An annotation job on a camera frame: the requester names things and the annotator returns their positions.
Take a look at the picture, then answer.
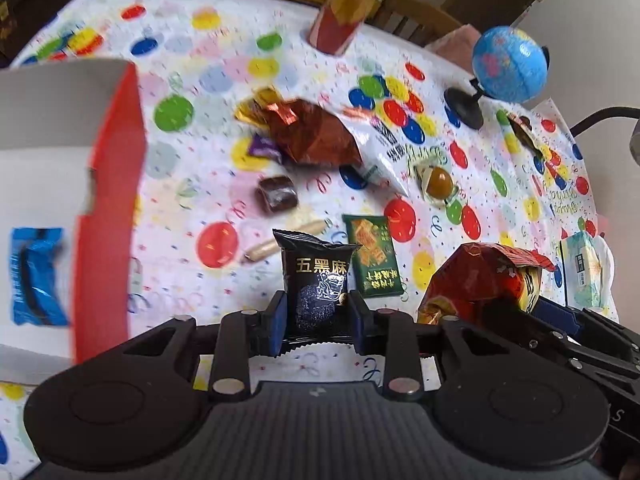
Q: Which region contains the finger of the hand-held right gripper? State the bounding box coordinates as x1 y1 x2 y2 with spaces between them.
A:
537 298 640 362
479 296 582 362

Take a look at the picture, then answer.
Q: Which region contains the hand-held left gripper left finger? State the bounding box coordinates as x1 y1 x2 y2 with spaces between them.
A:
117 292 289 403

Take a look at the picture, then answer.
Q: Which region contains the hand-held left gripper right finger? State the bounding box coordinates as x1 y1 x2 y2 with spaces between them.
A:
347 290 507 403

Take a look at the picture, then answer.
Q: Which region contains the red and yellow snack packet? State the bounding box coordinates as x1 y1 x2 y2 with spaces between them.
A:
417 242 557 327

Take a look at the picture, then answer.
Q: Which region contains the black snack packet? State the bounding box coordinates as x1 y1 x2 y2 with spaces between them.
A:
272 228 362 357

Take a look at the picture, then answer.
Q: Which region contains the green snack packet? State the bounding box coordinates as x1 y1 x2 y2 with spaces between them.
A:
342 213 400 300

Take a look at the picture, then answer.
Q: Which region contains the tan snack stick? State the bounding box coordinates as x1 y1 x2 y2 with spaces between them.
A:
240 218 327 265

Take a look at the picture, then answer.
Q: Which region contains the brown candy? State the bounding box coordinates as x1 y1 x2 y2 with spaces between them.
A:
256 175 300 213

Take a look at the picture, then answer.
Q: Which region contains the white snack packet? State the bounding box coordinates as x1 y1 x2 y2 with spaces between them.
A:
340 107 412 197

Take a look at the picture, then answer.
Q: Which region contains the brown foil cookie packet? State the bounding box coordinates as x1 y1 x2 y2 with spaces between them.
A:
259 100 364 167

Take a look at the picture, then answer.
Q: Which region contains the white and red cardboard box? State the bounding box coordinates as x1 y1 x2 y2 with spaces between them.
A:
0 58 147 387

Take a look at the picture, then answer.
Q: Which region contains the pale green tissue pack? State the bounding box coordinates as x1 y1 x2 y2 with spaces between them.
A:
558 231 614 311

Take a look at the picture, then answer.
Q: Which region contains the purple wrapped candy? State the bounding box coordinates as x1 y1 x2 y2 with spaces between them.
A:
248 133 284 164

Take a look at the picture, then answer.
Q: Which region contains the small dark and yellow packet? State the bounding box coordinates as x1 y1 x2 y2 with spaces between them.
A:
507 112 545 162

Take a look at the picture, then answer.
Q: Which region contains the black gooseneck lamp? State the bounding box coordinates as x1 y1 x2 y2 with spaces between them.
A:
569 105 640 167

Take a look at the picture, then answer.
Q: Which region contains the yellow candy packet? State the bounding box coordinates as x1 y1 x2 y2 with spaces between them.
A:
234 87 282 124

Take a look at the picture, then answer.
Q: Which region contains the blue snack packet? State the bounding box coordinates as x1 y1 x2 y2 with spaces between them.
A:
10 227 71 327

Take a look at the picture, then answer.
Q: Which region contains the blue desk globe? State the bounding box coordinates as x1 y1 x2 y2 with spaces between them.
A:
444 27 551 130

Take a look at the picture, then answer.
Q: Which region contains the balloon printed tablecloth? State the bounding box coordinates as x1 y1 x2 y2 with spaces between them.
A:
0 0 622 480

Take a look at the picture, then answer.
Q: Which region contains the pink cloth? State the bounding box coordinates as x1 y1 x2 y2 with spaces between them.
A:
429 25 482 62

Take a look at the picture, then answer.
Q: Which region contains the orange drink bottle red label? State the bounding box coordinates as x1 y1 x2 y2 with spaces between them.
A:
307 0 389 57

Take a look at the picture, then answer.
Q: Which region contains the wooden chair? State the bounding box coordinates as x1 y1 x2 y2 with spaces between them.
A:
369 0 462 45

